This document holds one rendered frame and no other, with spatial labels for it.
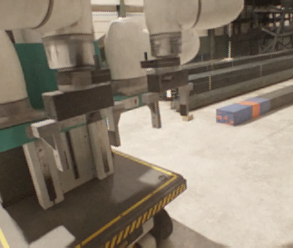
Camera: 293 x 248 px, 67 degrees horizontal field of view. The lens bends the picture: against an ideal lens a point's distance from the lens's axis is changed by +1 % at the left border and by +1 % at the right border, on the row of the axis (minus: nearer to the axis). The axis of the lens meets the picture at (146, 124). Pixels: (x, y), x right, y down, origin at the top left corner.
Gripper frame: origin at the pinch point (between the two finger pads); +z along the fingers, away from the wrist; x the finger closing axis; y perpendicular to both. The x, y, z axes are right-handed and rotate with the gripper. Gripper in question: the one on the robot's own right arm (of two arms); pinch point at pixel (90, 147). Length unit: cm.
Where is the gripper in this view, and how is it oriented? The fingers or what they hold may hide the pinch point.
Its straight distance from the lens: 50.1
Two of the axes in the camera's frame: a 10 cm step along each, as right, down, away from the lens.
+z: 1.1, 9.5, 3.0
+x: -7.1, 2.8, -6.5
